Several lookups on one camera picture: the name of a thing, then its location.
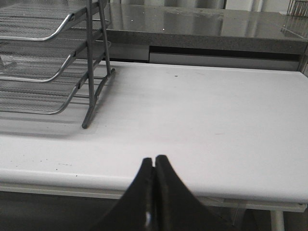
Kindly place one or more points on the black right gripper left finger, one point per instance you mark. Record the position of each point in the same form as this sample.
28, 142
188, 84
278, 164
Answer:
134, 210

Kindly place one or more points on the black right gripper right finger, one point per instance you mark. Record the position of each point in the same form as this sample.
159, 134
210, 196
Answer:
177, 208

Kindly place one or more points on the mesh tray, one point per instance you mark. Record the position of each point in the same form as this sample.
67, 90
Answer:
42, 20
41, 98
56, 61

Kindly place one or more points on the white table leg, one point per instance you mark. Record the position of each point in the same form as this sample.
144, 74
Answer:
277, 221

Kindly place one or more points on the grey stone counter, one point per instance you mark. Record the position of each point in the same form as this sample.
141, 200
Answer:
207, 37

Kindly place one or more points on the grey metal rack frame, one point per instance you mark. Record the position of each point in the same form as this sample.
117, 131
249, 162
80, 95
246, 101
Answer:
91, 38

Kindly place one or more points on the wire basket on counter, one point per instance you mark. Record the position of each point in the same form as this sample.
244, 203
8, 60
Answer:
298, 8

